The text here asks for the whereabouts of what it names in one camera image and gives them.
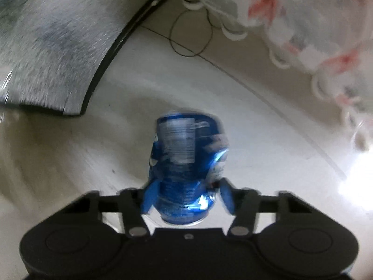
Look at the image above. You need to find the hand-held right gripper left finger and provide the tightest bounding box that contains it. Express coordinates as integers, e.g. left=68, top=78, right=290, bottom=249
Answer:
left=62, top=180, right=161, bottom=238

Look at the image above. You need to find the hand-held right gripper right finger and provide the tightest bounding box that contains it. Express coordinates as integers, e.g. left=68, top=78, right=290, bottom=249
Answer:
left=220, top=178, right=312, bottom=236

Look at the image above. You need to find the thin black wire loop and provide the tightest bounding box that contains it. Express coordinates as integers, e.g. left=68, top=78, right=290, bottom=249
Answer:
left=170, top=8, right=214, bottom=58

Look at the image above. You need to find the wrapped pack of water bottles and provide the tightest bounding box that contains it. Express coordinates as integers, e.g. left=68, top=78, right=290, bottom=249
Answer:
left=160, top=0, right=373, bottom=153

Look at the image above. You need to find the blue drink can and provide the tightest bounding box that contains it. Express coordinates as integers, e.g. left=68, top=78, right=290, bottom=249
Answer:
left=146, top=112, right=231, bottom=226

